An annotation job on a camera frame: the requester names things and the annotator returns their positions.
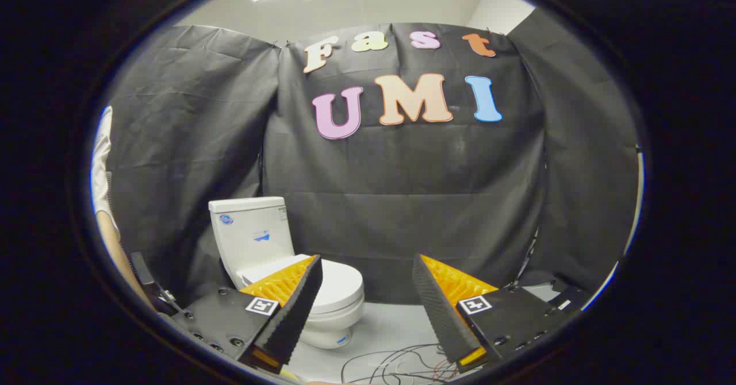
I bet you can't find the tangle of floor cables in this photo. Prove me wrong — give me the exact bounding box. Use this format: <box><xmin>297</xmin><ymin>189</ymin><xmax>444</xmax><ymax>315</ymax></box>
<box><xmin>340</xmin><ymin>344</ymin><xmax>461</xmax><ymax>384</ymax></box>

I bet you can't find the black metal stand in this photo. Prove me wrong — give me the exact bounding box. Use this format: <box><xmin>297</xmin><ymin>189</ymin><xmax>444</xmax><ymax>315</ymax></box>
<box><xmin>131</xmin><ymin>252</ymin><xmax>182</xmax><ymax>317</ymax></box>

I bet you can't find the black backdrop cloth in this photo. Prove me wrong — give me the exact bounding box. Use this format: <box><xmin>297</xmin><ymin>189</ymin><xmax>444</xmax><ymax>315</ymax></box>
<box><xmin>106</xmin><ymin>22</ymin><xmax>639</xmax><ymax>305</ymax></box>

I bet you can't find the white toilet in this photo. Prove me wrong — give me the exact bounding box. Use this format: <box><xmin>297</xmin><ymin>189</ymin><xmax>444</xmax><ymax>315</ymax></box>
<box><xmin>208</xmin><ymin>197</ymin><xmax>366</xmax><ymax>350</ymax></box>

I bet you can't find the person's white shirt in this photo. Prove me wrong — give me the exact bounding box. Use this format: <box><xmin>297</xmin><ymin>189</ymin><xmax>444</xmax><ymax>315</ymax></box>
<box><xmin>91</xmin><ymin>106</ymin><xmax>121</xmax><ymax>237</ymax></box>

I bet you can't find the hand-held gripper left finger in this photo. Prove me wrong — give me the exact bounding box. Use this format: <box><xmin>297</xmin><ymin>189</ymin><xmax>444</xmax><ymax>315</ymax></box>
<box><xmin>172</xmin><ymin>254</ymin><xmax>324</xmax><ymax>374</ymax></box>

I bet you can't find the white toilet lid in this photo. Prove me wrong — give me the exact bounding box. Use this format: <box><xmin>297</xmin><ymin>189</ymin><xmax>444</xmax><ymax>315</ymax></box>
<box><xmin>240</xmin><ymin>254</ymin><xmax>365</xmax><ymax>315</ymax></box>

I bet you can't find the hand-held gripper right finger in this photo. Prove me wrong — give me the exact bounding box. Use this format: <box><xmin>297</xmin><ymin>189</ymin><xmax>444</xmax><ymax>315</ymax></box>
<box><xmin>412</xmin><ymin>254</ymin><xmax>576</xmax><ymax>374</ymax></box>

